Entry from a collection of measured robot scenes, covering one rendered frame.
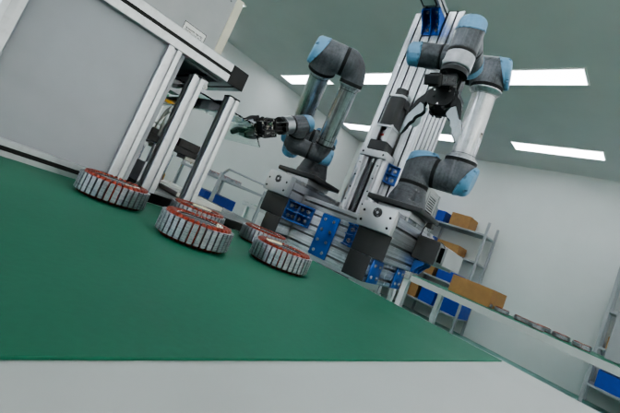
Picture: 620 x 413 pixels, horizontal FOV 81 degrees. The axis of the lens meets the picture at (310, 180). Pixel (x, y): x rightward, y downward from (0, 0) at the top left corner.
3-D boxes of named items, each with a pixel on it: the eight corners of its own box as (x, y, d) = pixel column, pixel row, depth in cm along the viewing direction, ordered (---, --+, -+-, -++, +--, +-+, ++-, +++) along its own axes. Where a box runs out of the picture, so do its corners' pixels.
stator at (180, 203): (216, 237, 68) (223, 218, 69) (159, 214, 67) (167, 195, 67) (221, 231, 80) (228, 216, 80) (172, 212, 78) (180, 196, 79)
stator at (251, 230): (268, 243, 93) (273, 230, 93) (291, 257, 84) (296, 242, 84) (230, 231, 86) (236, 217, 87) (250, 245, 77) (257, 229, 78)
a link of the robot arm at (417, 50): (449, 53, 149) (409, 31, 109) (477, 55, 143) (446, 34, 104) (442, 82, 152) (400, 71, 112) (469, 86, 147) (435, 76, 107)
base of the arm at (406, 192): (394, 206, 152) (402, 184, 153) (428, 217, 143) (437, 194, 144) (380, 196, 140) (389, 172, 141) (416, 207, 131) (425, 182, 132)
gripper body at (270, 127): (263, 118, 132) (289, 116, 140) (250, 116, 138) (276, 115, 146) (263, 139, 134) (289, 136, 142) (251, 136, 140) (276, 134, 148)
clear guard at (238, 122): (224, 139, 137) (230, 124, 138) (259, 147, 120) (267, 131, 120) (141, 96, 115) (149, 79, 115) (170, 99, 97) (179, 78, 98)
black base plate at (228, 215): (187, 194, 154) (189, 190, 154) (278, 243, 108) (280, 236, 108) (65, 150, 122) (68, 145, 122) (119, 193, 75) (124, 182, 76)
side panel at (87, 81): (112, 190, 75) (177, 53, 79) (116, 193, 73) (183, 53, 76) (-70, 132, 56) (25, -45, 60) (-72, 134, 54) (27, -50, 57)
